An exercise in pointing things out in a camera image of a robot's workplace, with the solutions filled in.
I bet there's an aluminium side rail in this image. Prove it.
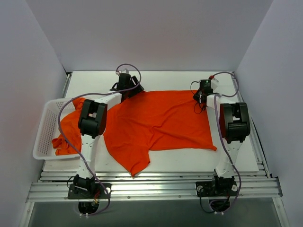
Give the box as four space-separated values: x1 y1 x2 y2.
62 72 72 98
230 71 270 178

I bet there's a right aluminium side rail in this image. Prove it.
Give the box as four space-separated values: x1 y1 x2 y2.
230 71 270 178

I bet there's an orange t-shirt in basket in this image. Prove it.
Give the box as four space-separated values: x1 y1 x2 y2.
52 98 86 156

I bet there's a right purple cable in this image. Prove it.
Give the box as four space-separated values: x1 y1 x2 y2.
210 71 242 212

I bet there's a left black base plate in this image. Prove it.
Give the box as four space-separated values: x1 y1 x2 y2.
67 183 112 200

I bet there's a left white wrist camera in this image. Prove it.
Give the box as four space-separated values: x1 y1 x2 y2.
116 68 129 76

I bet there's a right black thin cable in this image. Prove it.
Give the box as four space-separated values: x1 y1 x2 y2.
190 81 208 114

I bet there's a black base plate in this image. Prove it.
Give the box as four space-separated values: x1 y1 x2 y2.
195 181 238 197
67 183 112 200

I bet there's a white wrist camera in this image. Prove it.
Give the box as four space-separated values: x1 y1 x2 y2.
116 68 129 76
209 75 219 90

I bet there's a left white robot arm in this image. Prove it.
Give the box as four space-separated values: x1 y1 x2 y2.
73 70 144 198

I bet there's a purple cable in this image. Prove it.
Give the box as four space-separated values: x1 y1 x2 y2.
210 71 242 212
58 63 142 216

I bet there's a white plastic basket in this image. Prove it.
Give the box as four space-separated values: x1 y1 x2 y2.
33 99 87 160

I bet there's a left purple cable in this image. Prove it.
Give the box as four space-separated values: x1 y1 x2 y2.
58 63 142 216

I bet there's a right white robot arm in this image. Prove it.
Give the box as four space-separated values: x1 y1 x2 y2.
193 78 250 195

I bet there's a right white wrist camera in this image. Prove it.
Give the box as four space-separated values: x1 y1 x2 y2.
209 75 219 90

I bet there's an aluminium front rail frame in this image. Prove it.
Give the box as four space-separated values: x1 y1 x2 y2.
27 170 283 202

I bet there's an orange t-shirt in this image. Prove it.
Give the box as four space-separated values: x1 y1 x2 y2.
103 90 217 176
52 98 86 156

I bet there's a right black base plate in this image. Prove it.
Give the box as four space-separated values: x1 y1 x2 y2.
195 181 238 197

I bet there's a left aluminium side rail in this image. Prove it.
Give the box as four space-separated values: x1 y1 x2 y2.
62 72 72 98

